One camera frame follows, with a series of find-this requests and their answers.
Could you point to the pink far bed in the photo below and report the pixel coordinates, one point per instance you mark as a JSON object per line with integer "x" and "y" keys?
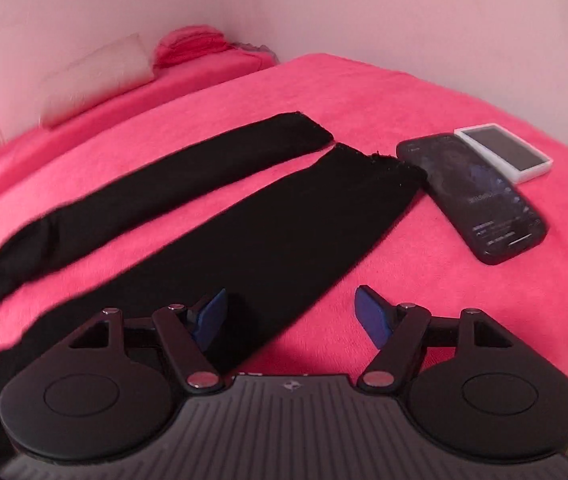
{"x": 171, "y": 83}

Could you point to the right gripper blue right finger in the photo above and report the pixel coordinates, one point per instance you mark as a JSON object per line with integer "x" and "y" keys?
{"x": 375, "y": 314}

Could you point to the black smartphone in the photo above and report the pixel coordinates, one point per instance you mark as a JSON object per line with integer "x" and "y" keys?
{"x": 495, "y": 221}

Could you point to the pink bedsheet near bed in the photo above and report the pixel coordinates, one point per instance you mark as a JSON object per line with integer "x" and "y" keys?
{"x": 420, "y": 259}

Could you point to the light pink folded quilt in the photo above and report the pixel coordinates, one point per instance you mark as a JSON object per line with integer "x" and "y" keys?
{"x": 112, "y": 70}

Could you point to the black knit pants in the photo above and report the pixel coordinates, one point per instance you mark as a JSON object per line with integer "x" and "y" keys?
{"x": 276, "y": 252}

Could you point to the white smartphone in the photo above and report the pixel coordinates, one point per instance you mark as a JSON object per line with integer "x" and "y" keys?
{"x": 517, "y": 159}

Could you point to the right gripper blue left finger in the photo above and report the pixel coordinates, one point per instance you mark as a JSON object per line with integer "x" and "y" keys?
{"x": 205, "y": 318}

